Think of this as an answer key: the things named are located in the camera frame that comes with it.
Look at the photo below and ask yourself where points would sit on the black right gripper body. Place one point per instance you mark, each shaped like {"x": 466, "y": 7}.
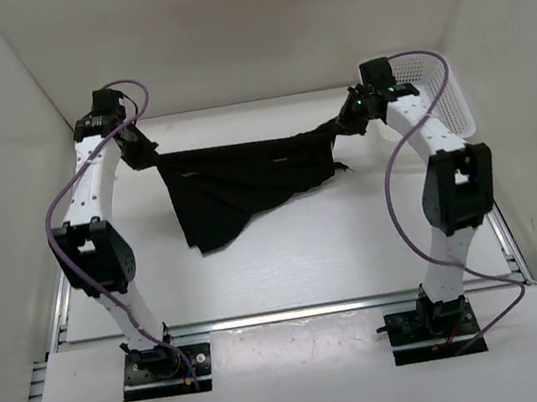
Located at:
{"x": 356, "y": 113}

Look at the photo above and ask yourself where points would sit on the white front cover board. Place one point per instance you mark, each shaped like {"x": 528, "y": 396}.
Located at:
{"x": 330, "y": 359}

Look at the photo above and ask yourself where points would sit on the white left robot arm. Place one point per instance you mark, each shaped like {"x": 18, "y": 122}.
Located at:
{"x": 92, "y": 253}

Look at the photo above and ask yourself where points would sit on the white plastic mesh basket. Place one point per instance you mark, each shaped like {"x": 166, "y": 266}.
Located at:
{"x": 431, "y": 74}

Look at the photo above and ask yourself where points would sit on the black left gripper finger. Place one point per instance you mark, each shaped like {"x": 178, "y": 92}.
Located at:
{"x": 139, "y": 162}
{"x": 148, "y": 149}

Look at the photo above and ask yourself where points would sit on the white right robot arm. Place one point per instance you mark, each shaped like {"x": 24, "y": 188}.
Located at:
{"x": 458, "y": 187}

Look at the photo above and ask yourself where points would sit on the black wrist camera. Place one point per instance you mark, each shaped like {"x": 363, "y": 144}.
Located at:
{"x": 377, "y": 75}
{"x": 108, "y": 111}

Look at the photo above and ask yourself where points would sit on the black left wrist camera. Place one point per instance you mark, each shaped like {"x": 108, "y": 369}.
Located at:
{"x": 108, "y": 111}

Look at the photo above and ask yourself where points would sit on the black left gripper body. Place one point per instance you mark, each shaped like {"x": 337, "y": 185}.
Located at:
{"x": 133, "y": 141}

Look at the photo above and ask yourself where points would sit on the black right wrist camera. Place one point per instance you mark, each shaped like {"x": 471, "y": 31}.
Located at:
{"x": 377, "y": 75}

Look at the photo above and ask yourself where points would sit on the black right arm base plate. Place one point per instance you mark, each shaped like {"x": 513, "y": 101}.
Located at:
{"x": 433, "y": 331}

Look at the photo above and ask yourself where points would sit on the black shorts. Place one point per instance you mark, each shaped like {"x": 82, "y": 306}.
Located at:
{"x": 216, "y": 191}

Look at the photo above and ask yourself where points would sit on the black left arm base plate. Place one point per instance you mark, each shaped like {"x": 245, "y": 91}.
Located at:
{"x": 160, "y": 373}

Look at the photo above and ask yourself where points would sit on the aluminium table frame rail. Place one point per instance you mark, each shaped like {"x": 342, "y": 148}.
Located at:
{"x": 325, "y": 253}

